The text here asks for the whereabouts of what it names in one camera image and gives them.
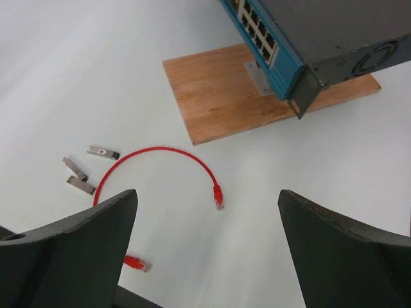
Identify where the metal stand bracket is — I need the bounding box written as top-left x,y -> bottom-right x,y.
244,60 -> 274,96

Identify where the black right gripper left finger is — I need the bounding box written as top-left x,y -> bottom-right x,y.
1,189 -> 137,307

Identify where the blue network switch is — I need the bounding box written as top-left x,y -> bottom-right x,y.
222,0 -> 410,117

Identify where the silver SFP module lying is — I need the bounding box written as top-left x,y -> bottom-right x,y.
66,176 -> 96,195

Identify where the silver SFP module black end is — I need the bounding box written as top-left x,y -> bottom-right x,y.
62,157 -> 89,182

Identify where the wooden base board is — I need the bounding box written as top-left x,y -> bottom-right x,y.
162,43 -> 381,147

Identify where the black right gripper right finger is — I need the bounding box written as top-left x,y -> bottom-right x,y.
278,189 -> 410,307

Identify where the silver SFP module blue latch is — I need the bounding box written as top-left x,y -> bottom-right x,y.
87,146 -> 120,160

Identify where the red ethernet patch cable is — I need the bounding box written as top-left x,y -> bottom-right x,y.
92,146 -> 225,273

